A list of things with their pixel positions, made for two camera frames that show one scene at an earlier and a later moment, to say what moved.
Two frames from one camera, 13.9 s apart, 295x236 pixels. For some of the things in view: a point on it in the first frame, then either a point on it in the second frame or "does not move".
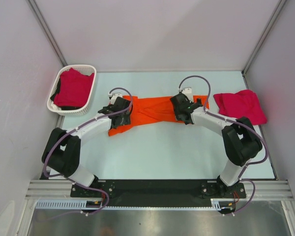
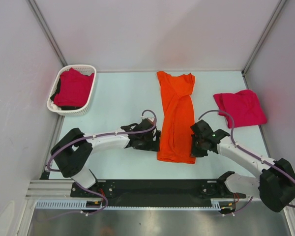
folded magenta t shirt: [244, 103] does not move
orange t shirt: [155, 109] to [176, 131]
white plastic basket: [73, 90] does not move
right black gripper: [176, 113] to [194, 153]
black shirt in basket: [64, 107] does not move
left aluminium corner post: [47, 31] does not move
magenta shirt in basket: [74, 89] does not move
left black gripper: [126, 118] to [153, 145]
